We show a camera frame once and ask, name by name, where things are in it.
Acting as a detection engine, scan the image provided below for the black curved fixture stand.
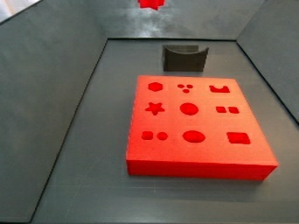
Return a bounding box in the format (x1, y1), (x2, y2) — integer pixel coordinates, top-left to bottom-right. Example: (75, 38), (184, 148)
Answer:
(164, 45), (210, 72)

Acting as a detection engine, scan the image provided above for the red star prism object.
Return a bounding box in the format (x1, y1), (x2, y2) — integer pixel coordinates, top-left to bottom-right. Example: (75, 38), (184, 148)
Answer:
(138, 0), (166, 11)

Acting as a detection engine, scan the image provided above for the red shape-sorting block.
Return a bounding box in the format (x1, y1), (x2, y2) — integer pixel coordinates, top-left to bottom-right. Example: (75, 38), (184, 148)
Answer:
(126, 75), (278, 181)

